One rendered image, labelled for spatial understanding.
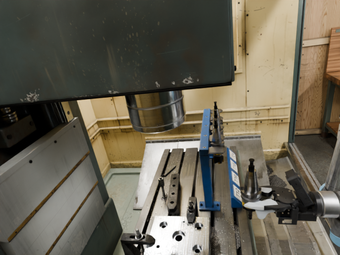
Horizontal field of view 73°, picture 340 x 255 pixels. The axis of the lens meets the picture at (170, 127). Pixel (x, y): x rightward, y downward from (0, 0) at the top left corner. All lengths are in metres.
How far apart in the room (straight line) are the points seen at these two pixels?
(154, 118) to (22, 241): 0.56
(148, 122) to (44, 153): 0.44
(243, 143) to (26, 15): 1.53
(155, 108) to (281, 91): 1.26
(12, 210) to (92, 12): 0.59
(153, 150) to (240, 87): 0.81
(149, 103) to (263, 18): 1.18
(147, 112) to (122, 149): 1.47
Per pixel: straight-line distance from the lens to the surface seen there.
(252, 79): 1.66
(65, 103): 1.02
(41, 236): 0.95
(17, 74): 0.65
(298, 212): 0.83
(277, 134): 1.85
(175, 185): 1.22
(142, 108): 0.57
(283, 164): 1.89
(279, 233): 1.29
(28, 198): 0.87
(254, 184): 0.74
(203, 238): 0.95
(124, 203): 1.80
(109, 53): 0.51
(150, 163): 1.78
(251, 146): 1.77
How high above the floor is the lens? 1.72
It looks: 24 degrees down
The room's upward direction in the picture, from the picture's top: 9 degrees counter-clockwise
